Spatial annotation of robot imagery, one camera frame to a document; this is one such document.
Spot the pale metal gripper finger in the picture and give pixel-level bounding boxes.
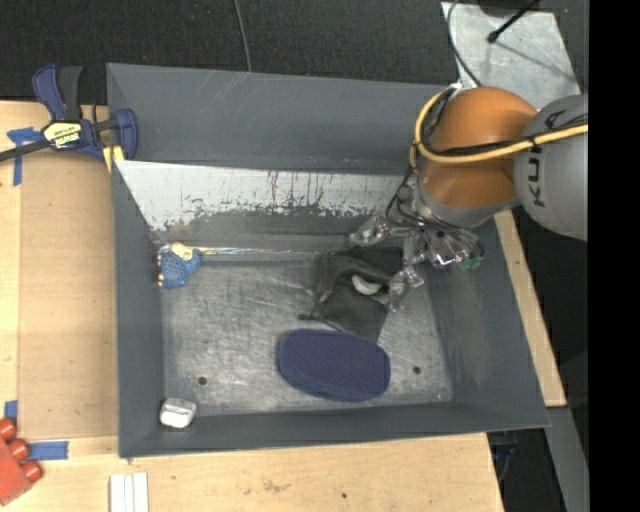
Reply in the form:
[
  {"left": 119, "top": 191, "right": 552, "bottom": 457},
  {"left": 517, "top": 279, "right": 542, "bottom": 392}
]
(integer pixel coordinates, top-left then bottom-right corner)
[
  {"left": 389, "top": 266, "right": 427, "bottom": 314},
  {"left": 348, "top": 215, "right": 392, "bottom": 249}
]

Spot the black cloth pouch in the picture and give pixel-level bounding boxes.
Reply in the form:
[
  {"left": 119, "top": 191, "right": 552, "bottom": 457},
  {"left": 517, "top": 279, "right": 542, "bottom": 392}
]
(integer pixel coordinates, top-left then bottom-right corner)
[{"left": 298, "top": 247, "right": 406, "bottom": 344}]

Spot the white curved object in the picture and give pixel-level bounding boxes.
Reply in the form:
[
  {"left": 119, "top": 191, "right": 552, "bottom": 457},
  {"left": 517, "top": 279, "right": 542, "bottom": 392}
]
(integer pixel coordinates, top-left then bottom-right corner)
[{"left": 351, "top": 274, "right": 389, "bottom": 302}]

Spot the blue toy animal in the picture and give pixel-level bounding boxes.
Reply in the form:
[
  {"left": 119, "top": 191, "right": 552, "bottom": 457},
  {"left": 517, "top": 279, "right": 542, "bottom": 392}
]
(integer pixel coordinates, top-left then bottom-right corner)
[{"left": 155, "top": 242, "right": 204, "bottom": 290}]

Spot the small white box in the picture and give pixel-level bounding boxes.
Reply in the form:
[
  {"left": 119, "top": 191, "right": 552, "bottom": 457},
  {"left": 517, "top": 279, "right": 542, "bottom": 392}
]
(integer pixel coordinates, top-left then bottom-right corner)
[{"left": 158, "top": 397, "right": 198, "bottom": 430}]

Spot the dark blue oval case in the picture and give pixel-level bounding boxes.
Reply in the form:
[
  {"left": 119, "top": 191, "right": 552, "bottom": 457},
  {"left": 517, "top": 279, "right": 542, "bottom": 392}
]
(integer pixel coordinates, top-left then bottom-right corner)
[{"left": 277, "top": 328, "right": 393, "bottom": 403}]

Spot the grey metal bin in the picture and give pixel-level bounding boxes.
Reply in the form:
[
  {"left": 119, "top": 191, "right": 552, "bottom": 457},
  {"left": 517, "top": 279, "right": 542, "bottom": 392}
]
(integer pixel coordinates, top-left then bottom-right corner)
[{"left": 104, "top": 62, "right": 552, "bottom": 459}]

